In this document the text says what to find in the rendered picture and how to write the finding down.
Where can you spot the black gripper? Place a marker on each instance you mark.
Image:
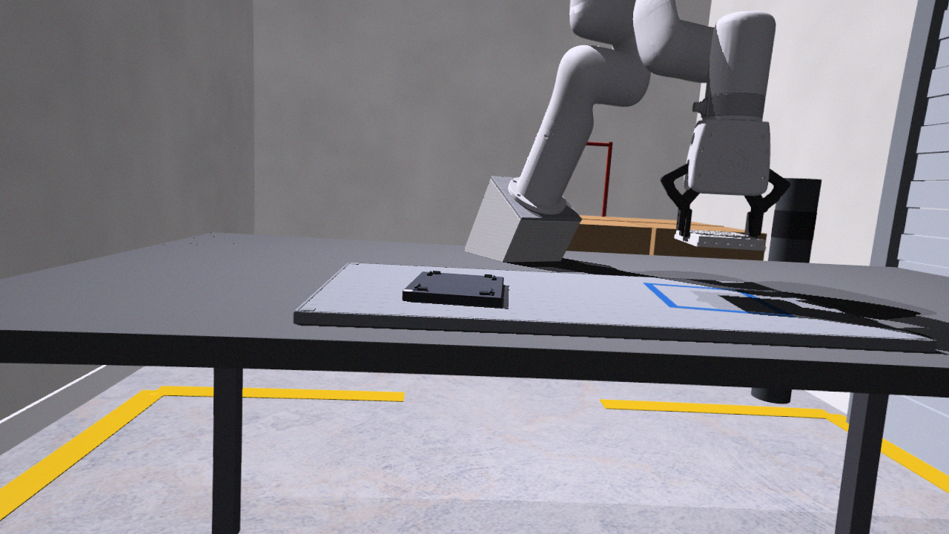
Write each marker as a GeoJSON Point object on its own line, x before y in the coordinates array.
{"type": "Point", "coordinates": [729, 154]}

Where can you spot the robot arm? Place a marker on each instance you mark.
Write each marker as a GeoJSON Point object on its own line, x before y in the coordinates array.
{"type": "Point", "coordinates": [649, 38]}

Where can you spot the blue tape outline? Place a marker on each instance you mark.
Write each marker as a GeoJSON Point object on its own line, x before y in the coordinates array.
{"type": "Point", "coordinates": [672, 305]}

